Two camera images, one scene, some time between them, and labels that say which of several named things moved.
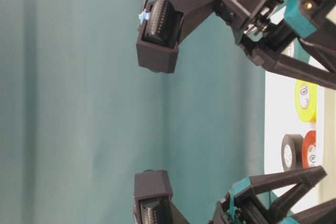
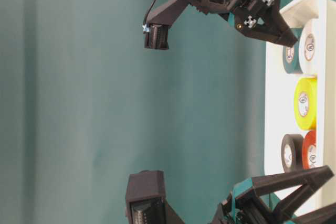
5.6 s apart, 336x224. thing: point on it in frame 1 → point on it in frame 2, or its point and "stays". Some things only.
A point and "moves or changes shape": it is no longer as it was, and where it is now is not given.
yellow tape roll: x=306 y=100 moves or changes shape
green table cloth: x=78 y=117 stays
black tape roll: x=292 y=151 stays
